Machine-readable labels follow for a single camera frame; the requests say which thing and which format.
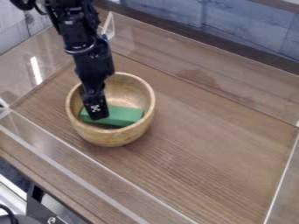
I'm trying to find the green rectangular stick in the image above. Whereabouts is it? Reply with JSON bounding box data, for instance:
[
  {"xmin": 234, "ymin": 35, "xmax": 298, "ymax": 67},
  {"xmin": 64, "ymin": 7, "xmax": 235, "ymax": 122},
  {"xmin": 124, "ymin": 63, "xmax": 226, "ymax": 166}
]
[{"xmin": 79, "ymin": 105, "xmax": 144, "ymax": 128}]

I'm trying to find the black cable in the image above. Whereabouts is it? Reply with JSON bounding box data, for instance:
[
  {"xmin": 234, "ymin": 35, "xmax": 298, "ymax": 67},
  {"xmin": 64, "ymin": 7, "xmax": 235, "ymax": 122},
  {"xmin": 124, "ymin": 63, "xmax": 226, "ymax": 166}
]
[{"xmin": 0, "ymin": 203, "xmax": 19, "ymax": 224}]

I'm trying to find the black table leg bracket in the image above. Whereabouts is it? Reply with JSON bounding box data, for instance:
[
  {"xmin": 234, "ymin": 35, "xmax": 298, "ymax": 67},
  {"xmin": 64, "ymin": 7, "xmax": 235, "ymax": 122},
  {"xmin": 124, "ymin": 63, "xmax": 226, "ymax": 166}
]
[{"xmin": 25, "ymin": 185, "xmax": 68, "ymax": 224}]

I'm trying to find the clear acrylic corner bracket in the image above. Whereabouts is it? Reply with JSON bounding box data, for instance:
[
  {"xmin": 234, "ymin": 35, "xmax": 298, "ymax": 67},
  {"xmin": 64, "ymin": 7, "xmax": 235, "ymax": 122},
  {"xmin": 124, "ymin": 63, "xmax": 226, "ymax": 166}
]
[{"xmin": 98, "ymin": 12, "xmax": 116, "ymax": 39}]

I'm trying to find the wooden bowl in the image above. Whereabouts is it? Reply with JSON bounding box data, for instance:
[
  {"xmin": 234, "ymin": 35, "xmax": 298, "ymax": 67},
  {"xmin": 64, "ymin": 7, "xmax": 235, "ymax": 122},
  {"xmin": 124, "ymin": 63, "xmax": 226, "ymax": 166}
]
[{"xmin": 65, "ymin": 72, "xmax": 156, "ymax": 147}]

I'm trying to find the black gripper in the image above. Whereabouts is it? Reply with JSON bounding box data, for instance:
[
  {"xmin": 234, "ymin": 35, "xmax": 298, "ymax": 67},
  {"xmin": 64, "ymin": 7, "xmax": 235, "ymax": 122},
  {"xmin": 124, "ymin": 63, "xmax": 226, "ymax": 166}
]
[{"xmin": 69, "ymin": 36, "xmax": 115, "ymax": 120}]

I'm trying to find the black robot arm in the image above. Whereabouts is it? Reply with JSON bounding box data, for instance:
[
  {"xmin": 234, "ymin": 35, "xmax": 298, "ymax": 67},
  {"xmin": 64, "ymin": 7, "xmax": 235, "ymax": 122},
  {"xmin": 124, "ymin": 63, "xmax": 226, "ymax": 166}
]
[{"xmin": 9, "ymin": 0, "xmax": 115, "ymax": 120}]

